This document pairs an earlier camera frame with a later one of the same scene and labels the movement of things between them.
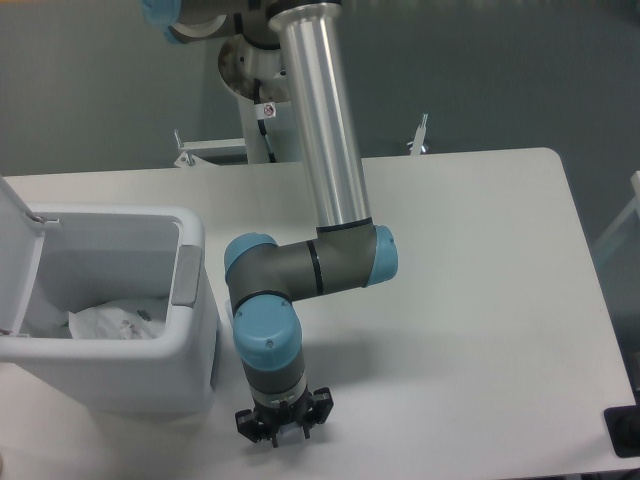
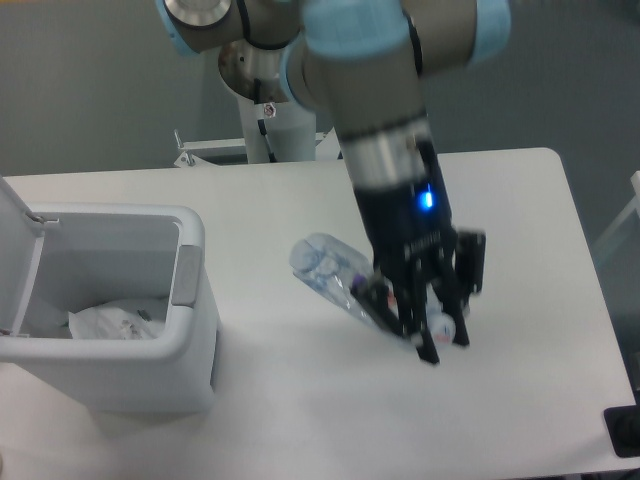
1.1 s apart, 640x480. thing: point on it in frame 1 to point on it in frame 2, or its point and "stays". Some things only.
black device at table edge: [623, 426] stays
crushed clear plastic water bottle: [291, 430] to [335, 265]
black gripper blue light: [272, 417] to [412, 224]
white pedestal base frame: [198, 154] stays
